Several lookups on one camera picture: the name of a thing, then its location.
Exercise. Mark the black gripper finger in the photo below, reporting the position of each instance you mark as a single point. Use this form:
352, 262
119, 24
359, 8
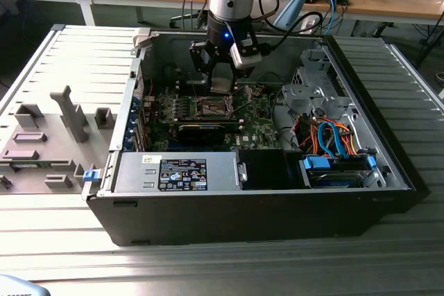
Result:
244, 73
199, 57

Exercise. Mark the silver-topped CPU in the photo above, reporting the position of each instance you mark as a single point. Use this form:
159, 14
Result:
221, 85

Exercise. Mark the metal locking lever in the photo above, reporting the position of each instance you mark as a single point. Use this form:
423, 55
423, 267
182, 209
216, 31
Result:
196, 95

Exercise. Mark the CPU socket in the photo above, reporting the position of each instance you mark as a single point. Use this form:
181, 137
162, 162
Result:
211, 108

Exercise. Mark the green motherboard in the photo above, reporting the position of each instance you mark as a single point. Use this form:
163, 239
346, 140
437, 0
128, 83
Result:
258, 126

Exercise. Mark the metal drive cage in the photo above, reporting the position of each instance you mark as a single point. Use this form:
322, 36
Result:
298, 96

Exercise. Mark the black graphics card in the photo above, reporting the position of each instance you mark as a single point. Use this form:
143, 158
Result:
201, 134

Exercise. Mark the white power strip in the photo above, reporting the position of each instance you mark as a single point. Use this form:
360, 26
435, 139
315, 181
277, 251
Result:
307, 26

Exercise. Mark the grey power supply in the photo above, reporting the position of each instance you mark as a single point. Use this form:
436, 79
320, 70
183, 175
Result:
135, 171

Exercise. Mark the hard disk in blue carrier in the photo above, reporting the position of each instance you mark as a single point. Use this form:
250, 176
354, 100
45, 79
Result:
331, 181

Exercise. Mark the black PC case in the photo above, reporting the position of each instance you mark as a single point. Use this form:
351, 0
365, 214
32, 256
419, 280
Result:
225, 216

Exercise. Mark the blue case latch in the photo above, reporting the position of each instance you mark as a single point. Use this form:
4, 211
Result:
91, 176

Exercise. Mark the grey parts rack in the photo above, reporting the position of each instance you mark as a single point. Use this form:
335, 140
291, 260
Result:
52, 157

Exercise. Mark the green RAM stick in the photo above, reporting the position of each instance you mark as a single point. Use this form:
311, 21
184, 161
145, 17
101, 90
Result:
26, 165

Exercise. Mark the grey rounded device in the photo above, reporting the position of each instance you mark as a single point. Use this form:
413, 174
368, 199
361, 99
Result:
17, 287

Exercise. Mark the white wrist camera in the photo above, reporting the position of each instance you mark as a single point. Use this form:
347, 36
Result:
243, 60

